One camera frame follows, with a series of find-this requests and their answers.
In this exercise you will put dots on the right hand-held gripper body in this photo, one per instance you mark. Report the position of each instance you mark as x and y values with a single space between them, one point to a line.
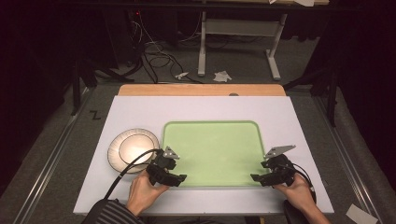
280 169

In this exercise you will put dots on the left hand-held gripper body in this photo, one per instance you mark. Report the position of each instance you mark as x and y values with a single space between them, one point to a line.
162 165

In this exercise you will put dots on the white plate with dark rim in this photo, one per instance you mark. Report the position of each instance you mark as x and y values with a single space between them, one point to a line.
130 149

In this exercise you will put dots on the green plastic tray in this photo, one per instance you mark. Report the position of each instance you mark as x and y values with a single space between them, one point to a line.
214 152

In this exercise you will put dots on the person's right hand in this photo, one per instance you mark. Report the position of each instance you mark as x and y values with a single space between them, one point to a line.
299 194

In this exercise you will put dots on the person's left hand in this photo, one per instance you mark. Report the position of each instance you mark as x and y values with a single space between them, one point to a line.
141 194

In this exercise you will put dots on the white table cover sheet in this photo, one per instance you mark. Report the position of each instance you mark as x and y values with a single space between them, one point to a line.
199 109

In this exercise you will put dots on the small grey table grommet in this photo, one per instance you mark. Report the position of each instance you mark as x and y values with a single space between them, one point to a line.
233 94

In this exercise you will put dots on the small crumpled white paper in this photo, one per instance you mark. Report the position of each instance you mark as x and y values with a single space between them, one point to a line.
181 75

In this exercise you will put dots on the black metal stand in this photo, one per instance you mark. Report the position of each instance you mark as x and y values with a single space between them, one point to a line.
76 87
331 93

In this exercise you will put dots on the flat white paper sheet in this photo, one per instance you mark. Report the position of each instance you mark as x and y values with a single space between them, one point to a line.
361 214

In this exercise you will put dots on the large crumpled white paper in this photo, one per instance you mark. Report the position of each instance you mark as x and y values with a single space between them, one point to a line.
222 76

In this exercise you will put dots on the metal floor rail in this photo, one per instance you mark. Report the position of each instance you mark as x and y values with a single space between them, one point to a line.
46 168
348 155

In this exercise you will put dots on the white metal desk frame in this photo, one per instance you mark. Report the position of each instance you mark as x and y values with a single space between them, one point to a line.
239 27

